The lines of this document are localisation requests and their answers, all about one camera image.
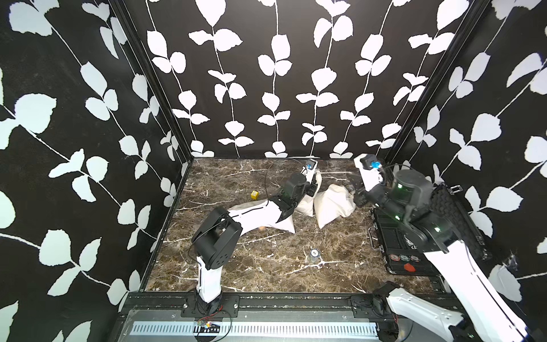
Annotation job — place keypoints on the cream cloth bag corner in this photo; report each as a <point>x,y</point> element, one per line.
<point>335,202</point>
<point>305,206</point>

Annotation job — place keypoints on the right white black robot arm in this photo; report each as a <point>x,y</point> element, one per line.
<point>486,316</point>

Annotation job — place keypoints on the small green circuit board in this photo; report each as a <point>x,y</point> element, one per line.
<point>208,327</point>

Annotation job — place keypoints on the black foam-lined hard case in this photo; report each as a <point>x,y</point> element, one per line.
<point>432,229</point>

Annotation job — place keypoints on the cream cloth drawstring soil bag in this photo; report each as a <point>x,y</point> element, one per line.
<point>263,213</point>

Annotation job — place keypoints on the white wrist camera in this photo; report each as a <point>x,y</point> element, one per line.
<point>311,167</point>
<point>370,170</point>

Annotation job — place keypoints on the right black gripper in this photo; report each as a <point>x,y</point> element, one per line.
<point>362,196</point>

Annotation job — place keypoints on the small clear glass jar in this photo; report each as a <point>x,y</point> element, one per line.
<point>314,256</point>

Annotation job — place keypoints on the black front mounting rail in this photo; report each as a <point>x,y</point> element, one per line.
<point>189,304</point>

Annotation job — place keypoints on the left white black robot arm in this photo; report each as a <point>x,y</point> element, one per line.
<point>216,239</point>

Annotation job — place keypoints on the perforated metal rail strip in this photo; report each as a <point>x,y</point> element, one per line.
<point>299,330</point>

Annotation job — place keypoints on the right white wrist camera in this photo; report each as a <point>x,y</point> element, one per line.
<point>370,170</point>

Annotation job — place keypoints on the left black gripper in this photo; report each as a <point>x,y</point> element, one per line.
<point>310,189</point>

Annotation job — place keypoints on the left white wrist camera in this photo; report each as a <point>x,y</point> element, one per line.
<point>311,167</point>

